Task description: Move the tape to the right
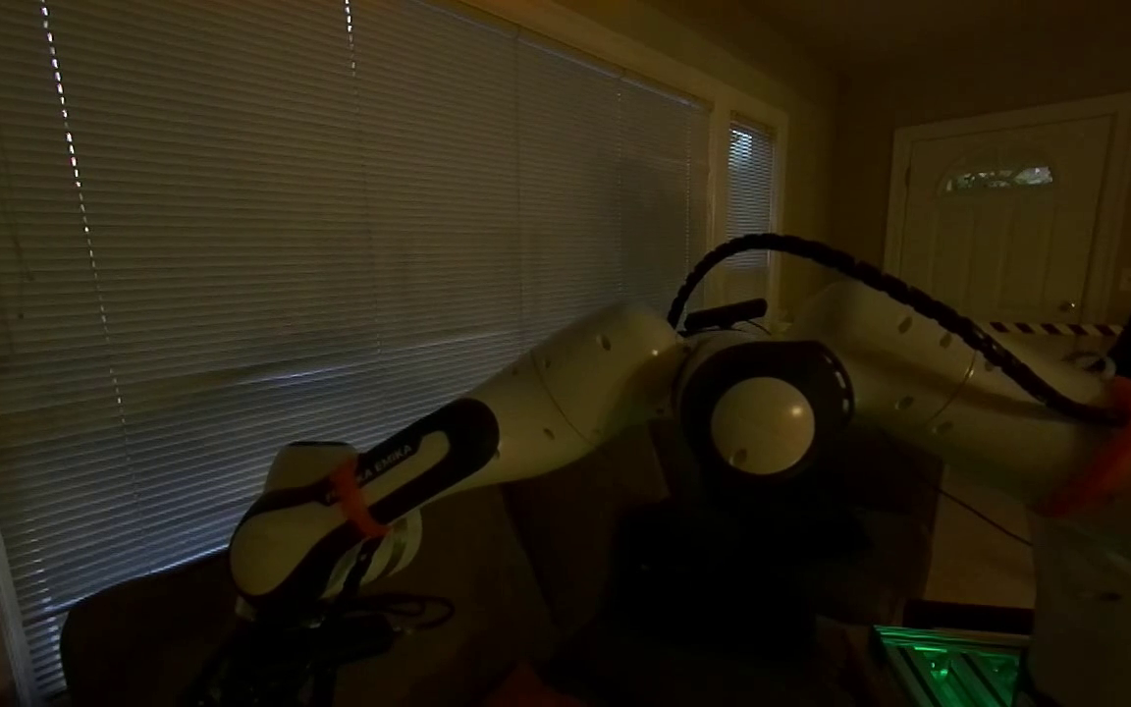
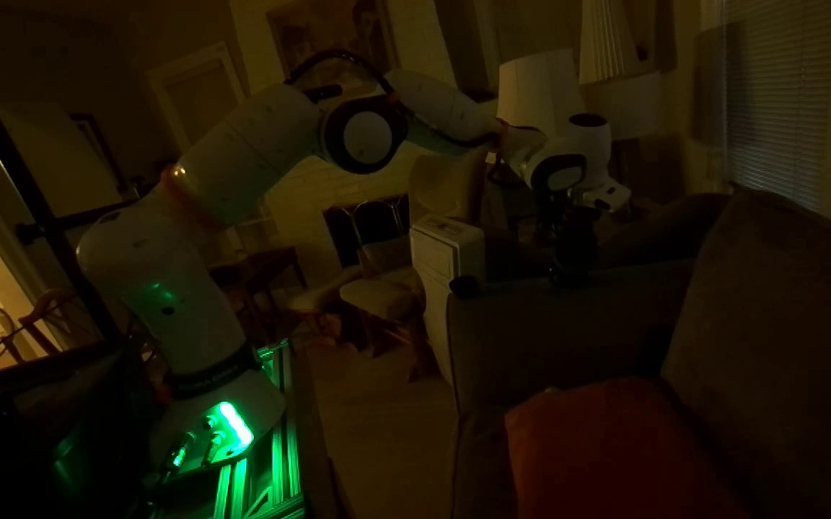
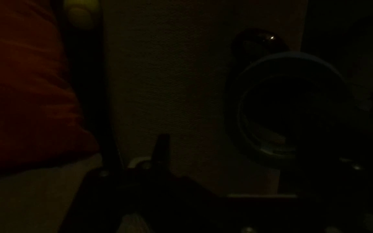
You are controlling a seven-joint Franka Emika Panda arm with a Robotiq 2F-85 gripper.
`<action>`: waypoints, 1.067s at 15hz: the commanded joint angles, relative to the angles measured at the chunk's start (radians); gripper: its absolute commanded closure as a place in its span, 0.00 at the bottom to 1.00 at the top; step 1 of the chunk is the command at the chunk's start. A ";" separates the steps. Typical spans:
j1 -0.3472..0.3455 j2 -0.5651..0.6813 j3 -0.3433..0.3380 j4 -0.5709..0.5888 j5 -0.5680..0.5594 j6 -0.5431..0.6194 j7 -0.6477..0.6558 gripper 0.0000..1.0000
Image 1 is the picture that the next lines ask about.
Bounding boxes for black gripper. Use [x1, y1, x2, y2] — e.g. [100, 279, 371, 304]
[215, 591, 380, 707]

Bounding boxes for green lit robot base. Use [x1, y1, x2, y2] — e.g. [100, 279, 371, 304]
[868, 622, 1037, 707]

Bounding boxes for brown sofa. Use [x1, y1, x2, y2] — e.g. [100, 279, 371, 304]
[59, 494, 556, 707]

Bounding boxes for wide window blinds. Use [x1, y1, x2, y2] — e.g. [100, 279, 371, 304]
[0, 0, 713, 699]

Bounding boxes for narrow side window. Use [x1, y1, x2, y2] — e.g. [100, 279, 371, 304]
[720, 117, 780, 270]

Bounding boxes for white panel door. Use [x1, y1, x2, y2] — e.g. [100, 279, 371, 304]
[878, 89, 1131, 332]

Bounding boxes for black bar camera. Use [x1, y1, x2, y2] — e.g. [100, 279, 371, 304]
[678, 296, 774, 338]

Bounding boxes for black cable conduit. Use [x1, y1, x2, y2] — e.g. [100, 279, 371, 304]
[662, 231, 1131, 428]

